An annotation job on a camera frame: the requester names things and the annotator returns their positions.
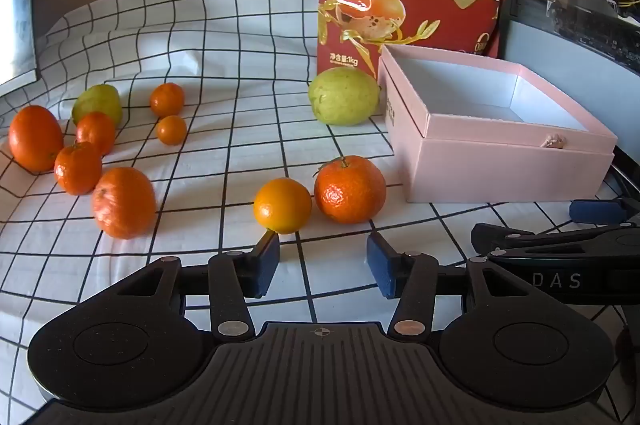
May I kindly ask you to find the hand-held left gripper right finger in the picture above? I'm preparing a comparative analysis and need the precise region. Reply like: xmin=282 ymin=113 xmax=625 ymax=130
xmin=366 ymin=232 xmax=538 ymax=340

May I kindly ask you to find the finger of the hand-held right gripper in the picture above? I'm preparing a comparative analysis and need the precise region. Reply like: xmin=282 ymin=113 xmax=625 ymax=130
xmin=471 ymin=221 xmax=640 ymax=262
xmin=570 ymin=195 xmax=640 ymax=226

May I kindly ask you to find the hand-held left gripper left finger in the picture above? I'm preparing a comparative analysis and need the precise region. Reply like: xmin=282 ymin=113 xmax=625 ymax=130
xmin=102 ymin=230 xmax=281 ymax=340

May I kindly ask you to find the yellowish smooth orange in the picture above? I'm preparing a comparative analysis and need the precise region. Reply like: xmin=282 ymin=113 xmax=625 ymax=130
xmin=253 ymin=178 xmax=313 ymax=235

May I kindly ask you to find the pink box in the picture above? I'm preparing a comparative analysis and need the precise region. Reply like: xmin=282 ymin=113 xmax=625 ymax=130
xmin=377 ymin=44 xmax=618 ymax=204

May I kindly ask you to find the mandarin with green stem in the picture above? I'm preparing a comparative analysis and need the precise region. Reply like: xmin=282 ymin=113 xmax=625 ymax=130
xmin=313 ymin=155 xmax=387 ymax=225

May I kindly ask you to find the large bumpy mandarin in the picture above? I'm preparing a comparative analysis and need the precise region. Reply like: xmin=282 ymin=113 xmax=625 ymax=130
xmin=91 ymin=167 xmax=157 ymax=240

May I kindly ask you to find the small tangerine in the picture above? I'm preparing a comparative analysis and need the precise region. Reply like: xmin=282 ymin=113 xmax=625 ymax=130
xmin=156 ymin=115 xmax=188 ymax=146
xmin=150 ymin=82 xmax=186 ymax=118

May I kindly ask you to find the orange tangerine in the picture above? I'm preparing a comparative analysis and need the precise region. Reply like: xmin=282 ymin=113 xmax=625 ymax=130
xmin=75 ymin=112 xmax=117 ymax=156
xmin=53 ymin=142 xmax=103 ymax=196

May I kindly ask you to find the large smooth orange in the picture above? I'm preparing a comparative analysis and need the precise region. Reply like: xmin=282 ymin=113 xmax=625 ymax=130
xmin=8 ymin=105 xmax=64 ymax=173

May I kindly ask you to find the white checked cloth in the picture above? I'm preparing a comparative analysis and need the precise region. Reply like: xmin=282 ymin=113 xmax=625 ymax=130
xmin=0 ymin=0 xmax=631 ymax=425

